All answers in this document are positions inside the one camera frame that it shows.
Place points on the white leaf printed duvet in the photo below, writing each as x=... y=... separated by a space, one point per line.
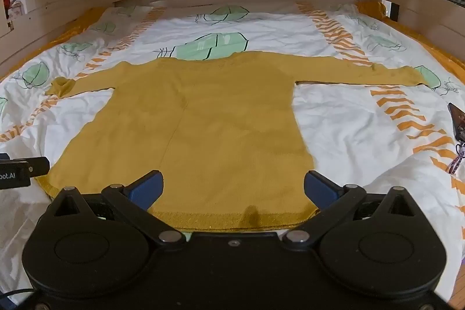
x=345 y=121

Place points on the small red toy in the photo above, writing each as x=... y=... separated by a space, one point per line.
x=6 y=1

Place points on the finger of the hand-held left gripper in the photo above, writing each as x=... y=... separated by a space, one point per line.
x=39 y=165

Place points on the dark smartphone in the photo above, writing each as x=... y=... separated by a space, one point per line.
x=458 y=121

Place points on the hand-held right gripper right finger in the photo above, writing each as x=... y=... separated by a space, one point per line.
x=319 y=192

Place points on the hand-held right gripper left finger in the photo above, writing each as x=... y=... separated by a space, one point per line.
x=149 y=191

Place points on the yellow bed sheet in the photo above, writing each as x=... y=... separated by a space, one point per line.
x=374 y=8

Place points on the mustard yellow knit sweater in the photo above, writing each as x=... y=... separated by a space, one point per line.
x=218 y=121

